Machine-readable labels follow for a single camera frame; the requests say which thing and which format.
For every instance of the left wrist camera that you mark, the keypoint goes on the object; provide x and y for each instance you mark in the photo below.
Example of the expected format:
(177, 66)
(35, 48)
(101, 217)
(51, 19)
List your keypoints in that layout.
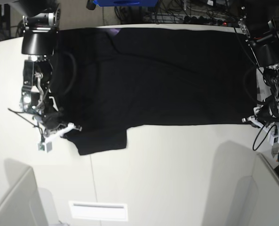
(272, 138)

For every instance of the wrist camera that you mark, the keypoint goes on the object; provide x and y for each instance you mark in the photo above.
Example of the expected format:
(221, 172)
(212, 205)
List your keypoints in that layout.
(45, 146)
(272, 138)

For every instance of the black power strip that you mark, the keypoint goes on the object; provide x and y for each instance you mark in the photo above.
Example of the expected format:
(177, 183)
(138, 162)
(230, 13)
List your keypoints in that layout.
(204, 20)

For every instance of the right grey partition panel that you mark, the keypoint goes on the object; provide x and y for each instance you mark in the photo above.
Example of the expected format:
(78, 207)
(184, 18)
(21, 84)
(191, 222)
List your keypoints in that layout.
(266, 209)

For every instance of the blue box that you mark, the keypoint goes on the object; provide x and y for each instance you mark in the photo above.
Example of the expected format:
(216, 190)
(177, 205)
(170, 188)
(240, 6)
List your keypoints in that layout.
(128, 3)

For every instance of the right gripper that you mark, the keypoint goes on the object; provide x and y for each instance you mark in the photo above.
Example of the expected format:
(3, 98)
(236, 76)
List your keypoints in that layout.
(50, 117)

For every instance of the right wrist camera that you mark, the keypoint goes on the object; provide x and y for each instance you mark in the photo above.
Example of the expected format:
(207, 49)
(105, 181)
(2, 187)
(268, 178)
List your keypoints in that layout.
(45, 146)

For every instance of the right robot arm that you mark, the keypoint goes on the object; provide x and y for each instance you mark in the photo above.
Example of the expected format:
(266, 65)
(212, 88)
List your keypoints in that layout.
(41, 25)

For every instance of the grey partition panel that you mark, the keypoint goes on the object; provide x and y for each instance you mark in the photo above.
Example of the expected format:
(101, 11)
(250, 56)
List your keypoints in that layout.
(266, 209)
(21, 204)

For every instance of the black T-shirt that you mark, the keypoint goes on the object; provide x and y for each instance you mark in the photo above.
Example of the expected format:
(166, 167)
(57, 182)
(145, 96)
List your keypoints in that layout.
(110, 80)

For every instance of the white label plate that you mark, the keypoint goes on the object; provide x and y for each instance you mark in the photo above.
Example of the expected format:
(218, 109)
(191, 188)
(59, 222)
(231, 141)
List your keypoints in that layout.
(99, 211)

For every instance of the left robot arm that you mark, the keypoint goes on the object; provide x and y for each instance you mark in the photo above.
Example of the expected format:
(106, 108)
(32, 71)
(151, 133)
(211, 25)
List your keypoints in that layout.
(258, 24)

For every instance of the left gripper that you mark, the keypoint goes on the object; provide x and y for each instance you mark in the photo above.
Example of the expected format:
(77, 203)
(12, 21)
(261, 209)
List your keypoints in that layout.
(265, 115)

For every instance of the left grey partition panel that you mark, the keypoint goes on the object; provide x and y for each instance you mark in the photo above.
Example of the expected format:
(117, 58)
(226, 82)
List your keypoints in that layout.
(21, 204)

